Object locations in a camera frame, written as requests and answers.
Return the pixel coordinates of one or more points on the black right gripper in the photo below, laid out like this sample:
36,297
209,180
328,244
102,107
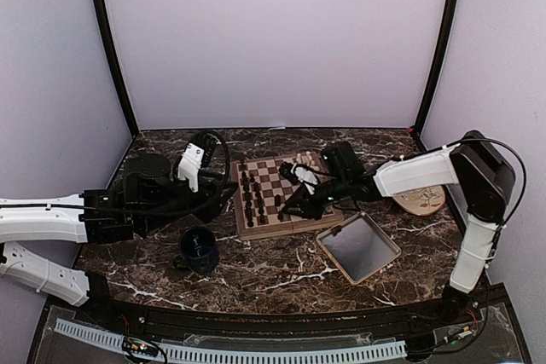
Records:
302,198

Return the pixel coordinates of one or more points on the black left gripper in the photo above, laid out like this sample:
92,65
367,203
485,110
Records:
211,204

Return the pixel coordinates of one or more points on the dark wooden chess bishop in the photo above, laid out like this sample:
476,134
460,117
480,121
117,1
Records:
248,198

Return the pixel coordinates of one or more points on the wooden folding chess board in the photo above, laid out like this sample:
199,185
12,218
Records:
272,183

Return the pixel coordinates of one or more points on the silver metal tray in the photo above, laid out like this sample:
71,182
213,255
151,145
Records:
358,247

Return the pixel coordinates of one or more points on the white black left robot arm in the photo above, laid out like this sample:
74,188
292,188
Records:
153,193

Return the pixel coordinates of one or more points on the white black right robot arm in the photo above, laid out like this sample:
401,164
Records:
473,163

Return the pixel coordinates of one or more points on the white chess pieces row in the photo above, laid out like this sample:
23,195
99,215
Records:
310,161

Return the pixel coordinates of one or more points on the dark blue enamel mug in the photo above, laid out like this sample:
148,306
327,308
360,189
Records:
198,251

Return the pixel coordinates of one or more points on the cream floral ceramic plate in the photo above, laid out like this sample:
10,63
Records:
421,202

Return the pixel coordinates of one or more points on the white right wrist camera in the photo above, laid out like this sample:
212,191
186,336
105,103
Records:
298,173

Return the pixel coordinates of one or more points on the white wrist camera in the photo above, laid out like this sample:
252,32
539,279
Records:
196,156
298,173

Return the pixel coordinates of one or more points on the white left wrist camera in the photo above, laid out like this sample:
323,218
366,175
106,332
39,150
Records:
196,156

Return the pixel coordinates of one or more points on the white slotted cable duct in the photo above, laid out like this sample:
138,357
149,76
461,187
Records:
209,349

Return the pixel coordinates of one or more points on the black left frame post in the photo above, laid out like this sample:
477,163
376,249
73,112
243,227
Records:
114,66

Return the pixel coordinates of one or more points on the black frame post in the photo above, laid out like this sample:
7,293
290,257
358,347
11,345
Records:
441,47
114,66

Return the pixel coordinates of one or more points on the black right frame post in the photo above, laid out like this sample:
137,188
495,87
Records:
441,47

